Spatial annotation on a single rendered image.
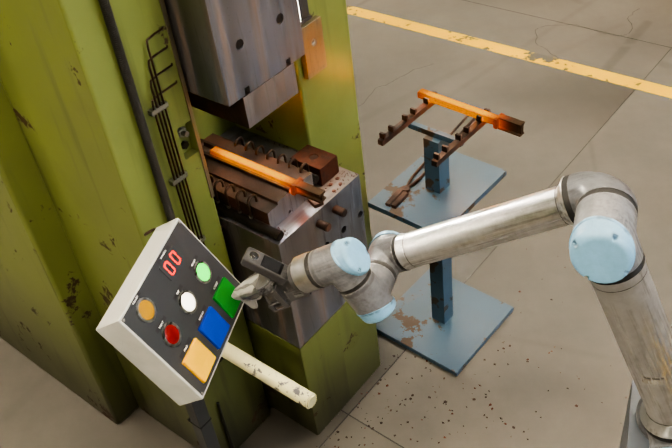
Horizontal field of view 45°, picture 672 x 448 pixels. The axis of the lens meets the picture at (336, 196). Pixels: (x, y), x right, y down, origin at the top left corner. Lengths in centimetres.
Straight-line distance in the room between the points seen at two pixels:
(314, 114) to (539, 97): 217
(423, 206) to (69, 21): 136
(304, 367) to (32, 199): 99
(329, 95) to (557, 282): 135
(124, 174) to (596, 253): 114
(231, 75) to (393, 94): 263
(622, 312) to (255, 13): 109
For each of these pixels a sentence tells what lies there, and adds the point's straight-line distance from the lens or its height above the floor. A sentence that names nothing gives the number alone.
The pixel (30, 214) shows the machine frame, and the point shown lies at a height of 101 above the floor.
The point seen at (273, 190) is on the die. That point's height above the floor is 99.
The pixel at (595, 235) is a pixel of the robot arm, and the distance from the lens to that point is 156.
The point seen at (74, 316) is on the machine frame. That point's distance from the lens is 279.
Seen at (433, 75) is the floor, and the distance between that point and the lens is 474.
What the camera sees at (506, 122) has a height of 95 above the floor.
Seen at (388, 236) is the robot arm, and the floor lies 111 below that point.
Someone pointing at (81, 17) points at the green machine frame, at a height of 169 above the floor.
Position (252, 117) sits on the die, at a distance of 213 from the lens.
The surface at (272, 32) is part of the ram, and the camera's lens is 211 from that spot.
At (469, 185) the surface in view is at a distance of 281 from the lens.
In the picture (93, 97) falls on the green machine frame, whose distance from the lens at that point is 196.
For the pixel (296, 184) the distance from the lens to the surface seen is 233.
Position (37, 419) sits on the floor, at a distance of 335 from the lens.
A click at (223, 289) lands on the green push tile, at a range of 203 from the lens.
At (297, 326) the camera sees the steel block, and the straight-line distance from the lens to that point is 254.
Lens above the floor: 243
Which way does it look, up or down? 39 degrees down
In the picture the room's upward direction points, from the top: 8 degrees counter-clockwise
